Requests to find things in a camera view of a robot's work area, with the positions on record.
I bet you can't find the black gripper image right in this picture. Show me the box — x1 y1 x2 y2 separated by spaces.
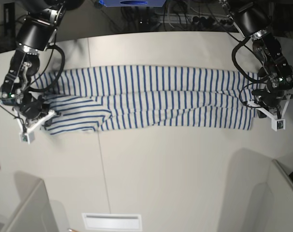
251 88 285 118

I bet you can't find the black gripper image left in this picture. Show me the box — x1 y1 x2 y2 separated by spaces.
18 94 61 130

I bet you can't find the blue white striped T-shirt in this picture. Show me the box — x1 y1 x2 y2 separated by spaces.
43 65 257 135

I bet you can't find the grey partition panel left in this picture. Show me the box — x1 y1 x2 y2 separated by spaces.
0 179 59 232

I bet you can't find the grey partition panel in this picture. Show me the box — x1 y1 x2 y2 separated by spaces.
0 179 59 232
265 160 293 232

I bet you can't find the grey partition panel right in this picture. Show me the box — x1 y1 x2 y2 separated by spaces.
265 160 293 232

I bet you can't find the white power strip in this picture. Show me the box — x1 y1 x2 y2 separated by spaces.
157 13 234 27

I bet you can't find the blue box with oval hole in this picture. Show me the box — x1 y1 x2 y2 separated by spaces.
99 0 166 7

